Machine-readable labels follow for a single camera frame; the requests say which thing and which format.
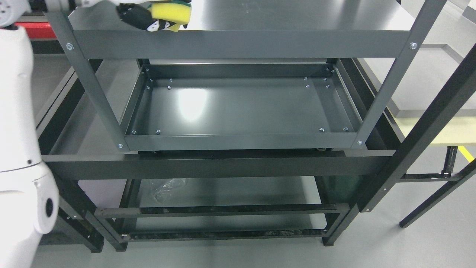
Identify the clear plastic bag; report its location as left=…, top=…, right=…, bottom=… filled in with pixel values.
left=150, top=178, right=189, bottom=203

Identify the black metal shelving rack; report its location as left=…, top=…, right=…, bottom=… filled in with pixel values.
left=33, top=41, right=475, bottom=253

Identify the grey small shelf unit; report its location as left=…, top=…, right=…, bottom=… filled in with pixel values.
left=46, top=0, right=446, bottom=153

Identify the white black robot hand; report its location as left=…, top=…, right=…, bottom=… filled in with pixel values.
left=76, top=0, right=192, bottom=32

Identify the green yellow sponge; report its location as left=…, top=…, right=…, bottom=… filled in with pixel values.
left=148, top=0, right=192, bottom=32

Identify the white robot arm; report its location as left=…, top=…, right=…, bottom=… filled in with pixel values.
left=0, top=0, right=70, bottom=268

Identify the red metal beam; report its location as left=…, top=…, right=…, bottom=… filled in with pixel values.
left=16, top=22, right=57, bottom=40

